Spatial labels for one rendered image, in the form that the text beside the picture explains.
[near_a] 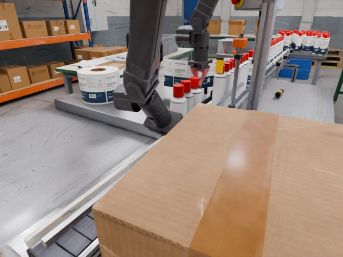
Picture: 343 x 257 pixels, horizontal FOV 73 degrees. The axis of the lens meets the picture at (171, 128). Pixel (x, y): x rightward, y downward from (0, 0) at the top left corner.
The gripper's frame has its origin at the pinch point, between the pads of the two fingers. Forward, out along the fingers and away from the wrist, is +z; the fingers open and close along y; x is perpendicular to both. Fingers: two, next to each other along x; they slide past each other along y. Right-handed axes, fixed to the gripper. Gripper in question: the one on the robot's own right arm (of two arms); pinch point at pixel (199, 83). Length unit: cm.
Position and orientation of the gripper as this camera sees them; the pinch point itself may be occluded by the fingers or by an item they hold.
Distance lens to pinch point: 98.1
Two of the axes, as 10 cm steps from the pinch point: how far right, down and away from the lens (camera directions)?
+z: 0.0, 9.0, 4.3
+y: -5.1, 3.7, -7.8
